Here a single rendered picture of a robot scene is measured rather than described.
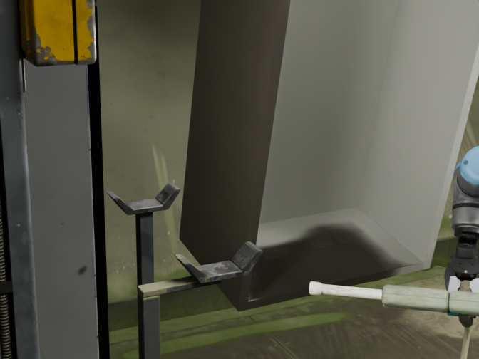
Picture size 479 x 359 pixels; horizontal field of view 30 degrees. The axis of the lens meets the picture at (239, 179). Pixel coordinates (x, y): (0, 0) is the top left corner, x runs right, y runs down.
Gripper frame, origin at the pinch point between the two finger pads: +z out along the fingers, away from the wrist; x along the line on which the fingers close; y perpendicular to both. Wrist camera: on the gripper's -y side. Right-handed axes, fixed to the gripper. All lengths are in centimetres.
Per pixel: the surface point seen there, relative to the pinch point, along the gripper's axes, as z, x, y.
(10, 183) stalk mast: 23, 33, -147
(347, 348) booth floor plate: 0, 38, 75
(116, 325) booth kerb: 4, 112, 58
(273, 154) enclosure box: -40, 54, 10
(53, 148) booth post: 3, 56, -102
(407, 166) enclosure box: -43, 19, 22
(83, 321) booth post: 25, 55, -83
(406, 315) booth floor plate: -17, 23, 99
